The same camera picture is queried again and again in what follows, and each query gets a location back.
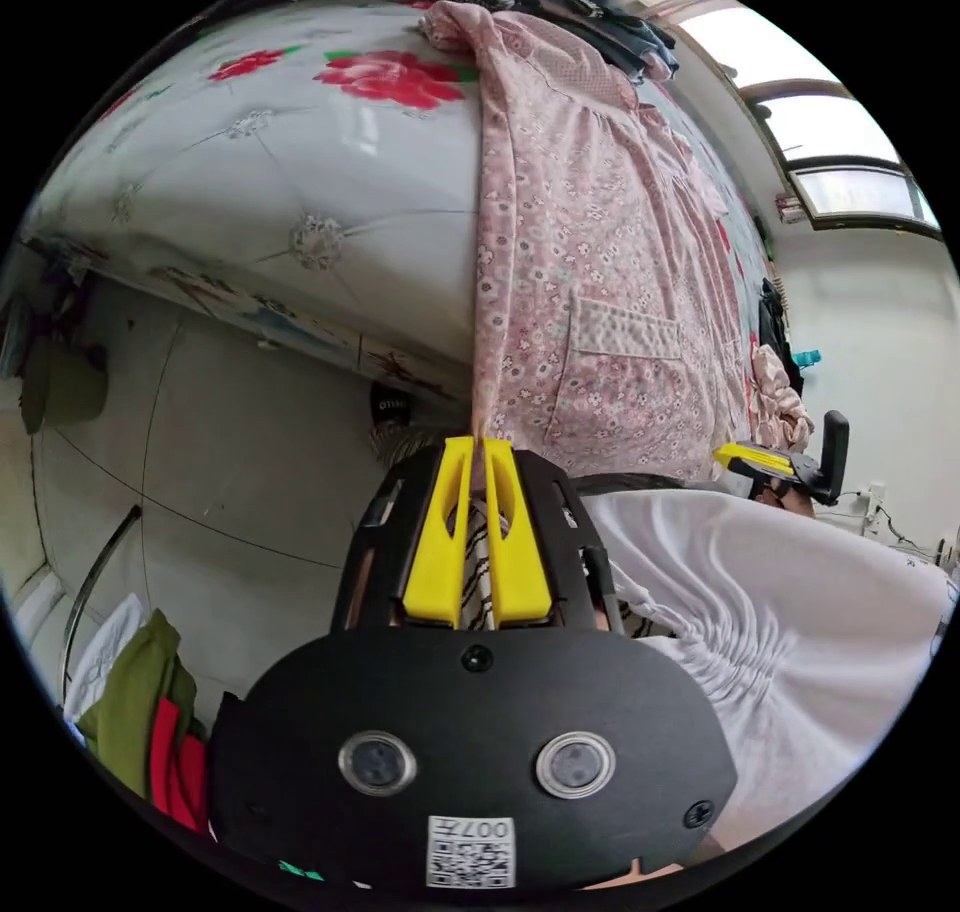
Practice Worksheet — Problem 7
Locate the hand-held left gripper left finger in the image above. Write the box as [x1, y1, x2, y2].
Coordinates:
[402, 437, 477, 626]

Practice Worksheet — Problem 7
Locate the window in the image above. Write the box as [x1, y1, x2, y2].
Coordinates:
[674, 5, 945, 237]

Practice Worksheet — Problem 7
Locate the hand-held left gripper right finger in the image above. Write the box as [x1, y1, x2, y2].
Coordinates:
[483, 438, 553, 623]

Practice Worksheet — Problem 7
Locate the pile of clothes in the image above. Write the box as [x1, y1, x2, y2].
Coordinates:
[358, 0, 681, 82]

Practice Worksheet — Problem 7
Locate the person's right hand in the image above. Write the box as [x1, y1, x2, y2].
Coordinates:
[755, 475, 816, 520]

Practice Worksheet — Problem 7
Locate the pink floral long sleeve jacket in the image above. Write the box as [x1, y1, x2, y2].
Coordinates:
[418, 0, 753, 483]

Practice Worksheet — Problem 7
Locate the green red white clothes heap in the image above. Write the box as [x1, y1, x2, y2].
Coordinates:
[62, 590, 220, 840]

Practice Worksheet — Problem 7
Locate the bed with floral sheet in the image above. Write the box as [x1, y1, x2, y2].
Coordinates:
[20, 0, 785, 422]

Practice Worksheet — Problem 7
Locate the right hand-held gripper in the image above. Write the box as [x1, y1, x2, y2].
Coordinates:
[712, 440, 840, 508]

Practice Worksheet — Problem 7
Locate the pink ruffled garment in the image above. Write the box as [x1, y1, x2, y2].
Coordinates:
[749, 344, 817, 454]

